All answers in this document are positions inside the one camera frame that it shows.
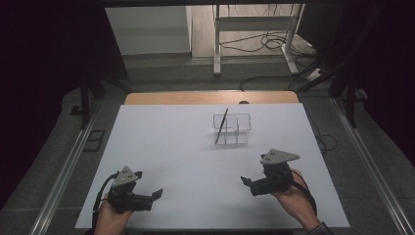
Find black floor plate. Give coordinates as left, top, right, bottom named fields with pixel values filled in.
left=81, top=128, right=107, bottom=153

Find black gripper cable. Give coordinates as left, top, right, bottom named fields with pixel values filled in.
left=289, top=168, right=318, bottom=217
left=91, top=172, right=119, bottom=231

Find white table mat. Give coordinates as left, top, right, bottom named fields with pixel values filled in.
left=74, top=102, right=350, bottom=230

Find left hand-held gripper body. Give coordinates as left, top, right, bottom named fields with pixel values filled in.
left=107, top=165, right=155, bottom=215

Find white desk frame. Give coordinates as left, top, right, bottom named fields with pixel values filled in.
left=212, top=3, right=306, bottom=77

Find thin black floor cable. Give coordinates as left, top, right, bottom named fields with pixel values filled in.
left=306, top=111, right=339, bottom=156

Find person's left hand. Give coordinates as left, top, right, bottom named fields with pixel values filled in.
left=93, top=193, right=135, bottom=235

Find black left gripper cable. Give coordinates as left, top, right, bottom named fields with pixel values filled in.
left=91, top=172, right=119, bottom=231

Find dark curtain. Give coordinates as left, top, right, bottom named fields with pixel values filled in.
left=296, top=0, right=415, bottom=170
left=0, top=0, right=129, bottom=211

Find clear pen holder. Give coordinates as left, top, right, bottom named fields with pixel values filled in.
left=212, top=113, right=253, bottom=146

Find white power strip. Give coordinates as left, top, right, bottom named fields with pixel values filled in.
left=305, top=68, right=325, bottom=82

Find long black floor cable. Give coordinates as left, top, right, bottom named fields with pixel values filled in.
left=239, top=58, right=331, bottom=93

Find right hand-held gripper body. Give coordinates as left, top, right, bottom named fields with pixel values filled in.
left=250, top=148, right=300, bottom=197

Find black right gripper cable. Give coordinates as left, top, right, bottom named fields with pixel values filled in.
left=289, top=168, right=318, bottom=217

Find metal floor rail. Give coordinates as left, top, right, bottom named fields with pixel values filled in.
left=28, top=100, right=103, bottom=235
left=330, top=97, right=415, bottom=235

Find dark pencil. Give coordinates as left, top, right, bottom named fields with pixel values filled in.
left=213, top=107, right=230, bottom=146

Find person's right hand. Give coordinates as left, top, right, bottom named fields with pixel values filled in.
left=271, top=168, right=323, bottom=231

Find black metal stand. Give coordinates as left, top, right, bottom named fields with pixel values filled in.
left=69, top=63, right=135, bottom=130
left=327, top=6, right=384, bottom=129

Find black floor cable bundle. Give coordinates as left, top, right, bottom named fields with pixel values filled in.
left=218, top=29, right=317, bottom=55

